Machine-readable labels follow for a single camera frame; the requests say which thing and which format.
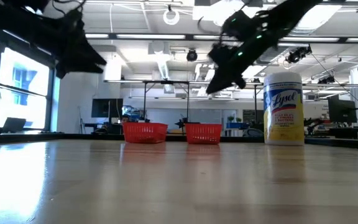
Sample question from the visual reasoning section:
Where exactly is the white coiled cable ring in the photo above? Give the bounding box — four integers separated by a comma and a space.
162, 8, 181, 26

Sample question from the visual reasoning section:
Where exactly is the open laptop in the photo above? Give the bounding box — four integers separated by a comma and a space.
2, 117, 27, 133

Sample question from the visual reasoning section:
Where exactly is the blue cabinet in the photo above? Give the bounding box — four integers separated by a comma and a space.
226, 122, 254, 129

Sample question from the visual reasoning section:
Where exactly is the red plastic basket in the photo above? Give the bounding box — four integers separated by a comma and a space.
122, 121, 169, 144
185, 123, 223, 146

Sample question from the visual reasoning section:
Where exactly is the black background rig frame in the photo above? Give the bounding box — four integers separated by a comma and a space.
303, 83, 358, 88
104, 80, 191, 123
221, 81, 265, 129

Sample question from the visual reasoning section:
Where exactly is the Lysol wipes canister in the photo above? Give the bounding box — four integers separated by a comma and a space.
263, 71, 305, 146

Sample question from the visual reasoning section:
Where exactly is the black computer monitor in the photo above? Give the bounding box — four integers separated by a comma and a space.
327, 98, 358, 124
91, 98, 124, 118

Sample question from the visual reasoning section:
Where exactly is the small black rig camera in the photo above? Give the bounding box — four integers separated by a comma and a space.
318, 75, 336, 85

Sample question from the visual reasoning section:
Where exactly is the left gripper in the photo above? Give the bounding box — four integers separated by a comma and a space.
53, 10, 107, 79

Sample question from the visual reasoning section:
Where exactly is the blue background equipment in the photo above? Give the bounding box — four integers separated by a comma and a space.
122, 105, 145, 121

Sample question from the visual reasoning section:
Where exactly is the black ceiling-mounted camera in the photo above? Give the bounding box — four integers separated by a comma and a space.
285, 45, 313, 65

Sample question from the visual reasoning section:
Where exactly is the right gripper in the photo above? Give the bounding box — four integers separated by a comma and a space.
205, 43, 252, 95

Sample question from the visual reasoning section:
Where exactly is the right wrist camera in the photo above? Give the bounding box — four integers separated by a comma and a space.
222, 11, 254, 43

